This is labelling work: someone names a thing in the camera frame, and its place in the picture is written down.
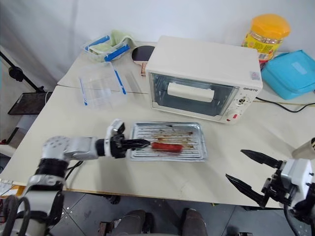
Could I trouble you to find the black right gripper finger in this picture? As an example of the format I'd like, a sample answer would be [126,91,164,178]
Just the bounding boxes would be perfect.
[240,149,284,169]
[225,173,269,208]

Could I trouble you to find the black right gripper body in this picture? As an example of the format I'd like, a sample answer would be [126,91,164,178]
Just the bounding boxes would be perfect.
[261,169,296,205]

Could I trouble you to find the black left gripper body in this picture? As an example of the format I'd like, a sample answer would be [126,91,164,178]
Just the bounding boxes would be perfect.
[110,134,129,159]

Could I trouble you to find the red sausage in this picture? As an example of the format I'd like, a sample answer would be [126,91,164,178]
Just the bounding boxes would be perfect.
[151,142,184,154]

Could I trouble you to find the metal baking tray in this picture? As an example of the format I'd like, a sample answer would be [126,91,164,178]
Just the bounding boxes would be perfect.
[129,121,208,163]

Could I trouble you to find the glass toaster oven door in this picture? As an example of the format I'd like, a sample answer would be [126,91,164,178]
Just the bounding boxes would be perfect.
[147,71,240,122]

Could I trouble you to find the black stand with tray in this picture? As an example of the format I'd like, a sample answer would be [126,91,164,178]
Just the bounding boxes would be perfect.
[0,45,54,117]

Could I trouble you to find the cream toaster oven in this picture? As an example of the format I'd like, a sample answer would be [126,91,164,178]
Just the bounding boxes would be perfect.
[145,35,264,125]

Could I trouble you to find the dark rounded robot foot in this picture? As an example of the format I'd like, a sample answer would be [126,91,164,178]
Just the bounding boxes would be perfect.
[181,207,208,236]
[117,208,154,236]

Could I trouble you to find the empty clear plastic container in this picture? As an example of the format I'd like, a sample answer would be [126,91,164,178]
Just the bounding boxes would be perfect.
[78,61,127,112]

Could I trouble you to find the black table tennis paddle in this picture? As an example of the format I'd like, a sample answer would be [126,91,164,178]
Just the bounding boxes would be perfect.
[131,45,158,77]

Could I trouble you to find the blue zip bag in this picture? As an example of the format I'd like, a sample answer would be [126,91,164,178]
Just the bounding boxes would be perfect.
[260,49,315,101]

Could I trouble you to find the clear container with blue clips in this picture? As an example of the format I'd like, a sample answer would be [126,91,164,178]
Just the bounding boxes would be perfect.
[82,34,131,63]

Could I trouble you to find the container with green cloth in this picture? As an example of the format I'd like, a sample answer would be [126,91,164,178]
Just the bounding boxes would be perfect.
[88,29,137,62]

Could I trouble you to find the yellow lidded plastic jar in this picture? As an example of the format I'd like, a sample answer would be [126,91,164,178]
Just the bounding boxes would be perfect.
[241,13,292,65]

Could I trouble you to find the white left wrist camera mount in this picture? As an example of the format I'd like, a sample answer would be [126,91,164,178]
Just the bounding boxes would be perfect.
[103,118,126,157]

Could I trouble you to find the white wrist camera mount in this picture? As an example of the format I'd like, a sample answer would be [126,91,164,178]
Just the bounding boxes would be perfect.
[103,118,126,157]
[280,158,314,198]

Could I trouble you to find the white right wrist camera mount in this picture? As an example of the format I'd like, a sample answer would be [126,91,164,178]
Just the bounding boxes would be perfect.
[280,158,314,198]

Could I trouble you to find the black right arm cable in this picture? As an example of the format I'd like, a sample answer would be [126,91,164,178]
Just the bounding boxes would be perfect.
[283,202,315,236]

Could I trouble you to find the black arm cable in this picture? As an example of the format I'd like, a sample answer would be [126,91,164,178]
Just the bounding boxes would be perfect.
[0,159,85,236]
[283,202,315,236]

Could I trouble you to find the black oven power cable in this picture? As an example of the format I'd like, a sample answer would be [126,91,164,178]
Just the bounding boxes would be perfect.
[255,96,315,114]

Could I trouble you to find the cream oven door handle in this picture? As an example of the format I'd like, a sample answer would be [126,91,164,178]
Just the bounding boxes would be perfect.
[167,82,215,103]

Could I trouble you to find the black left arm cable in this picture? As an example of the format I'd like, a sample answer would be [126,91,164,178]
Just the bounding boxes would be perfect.
[0,159,85,236]

